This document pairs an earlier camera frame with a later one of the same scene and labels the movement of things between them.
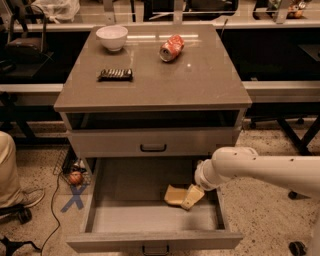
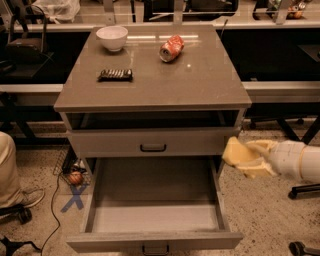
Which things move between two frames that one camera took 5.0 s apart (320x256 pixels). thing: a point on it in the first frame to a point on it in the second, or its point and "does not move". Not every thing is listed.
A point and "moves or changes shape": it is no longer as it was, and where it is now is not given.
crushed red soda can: [172, 48] does not move
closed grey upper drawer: [151, 143] does not move
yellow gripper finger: [194, 195] to [259, 169]
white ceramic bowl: [112, 37] does not move
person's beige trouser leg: [11, 186] does not move
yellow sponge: [175, 196] moves or changes shape
